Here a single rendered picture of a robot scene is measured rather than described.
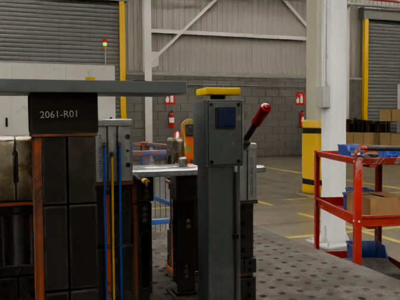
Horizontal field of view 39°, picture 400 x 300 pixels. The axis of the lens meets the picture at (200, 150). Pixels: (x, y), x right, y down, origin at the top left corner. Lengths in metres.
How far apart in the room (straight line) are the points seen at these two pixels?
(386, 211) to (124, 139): 2.34
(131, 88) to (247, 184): 0.38
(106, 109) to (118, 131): 8.19
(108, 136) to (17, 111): 8.01
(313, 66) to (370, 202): 5.26
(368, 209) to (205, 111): 2.33
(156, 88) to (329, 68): 4.21
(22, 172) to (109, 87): 0.27
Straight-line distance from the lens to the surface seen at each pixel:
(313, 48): 8.29
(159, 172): 1.19
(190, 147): 1.43
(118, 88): 0.85
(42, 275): 0.90
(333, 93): 5.00
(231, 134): 0.94
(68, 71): 9.16
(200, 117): 0.95
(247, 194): 1.14
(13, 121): 9.03
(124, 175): 1.05
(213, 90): 0.93
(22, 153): 1.04
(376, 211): 3.19
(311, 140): 8.18
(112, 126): 1.04
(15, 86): 0.84
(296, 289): 1.41
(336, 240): 5.13
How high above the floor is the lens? 1.11
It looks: 3 degrees down
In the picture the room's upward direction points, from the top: straight up
